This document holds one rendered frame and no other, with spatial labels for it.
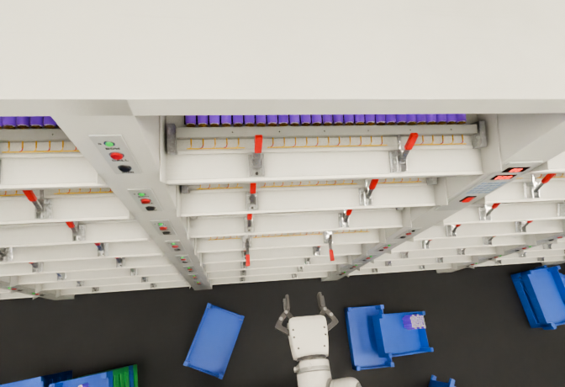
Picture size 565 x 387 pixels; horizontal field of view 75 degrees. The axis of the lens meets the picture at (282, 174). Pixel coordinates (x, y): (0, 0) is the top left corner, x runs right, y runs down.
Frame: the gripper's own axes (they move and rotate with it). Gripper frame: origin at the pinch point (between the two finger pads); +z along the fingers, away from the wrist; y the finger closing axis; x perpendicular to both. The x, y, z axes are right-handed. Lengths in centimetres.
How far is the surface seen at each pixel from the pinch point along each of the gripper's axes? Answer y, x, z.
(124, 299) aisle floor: -76, -100, 36
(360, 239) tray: 23.4, -8.0, 20.4
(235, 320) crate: -18, -103, 22
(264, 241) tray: -8.7, -7.6, 21.1
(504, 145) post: 30, 55, 8
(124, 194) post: -38, 43, 8
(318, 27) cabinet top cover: -7, 74, 13
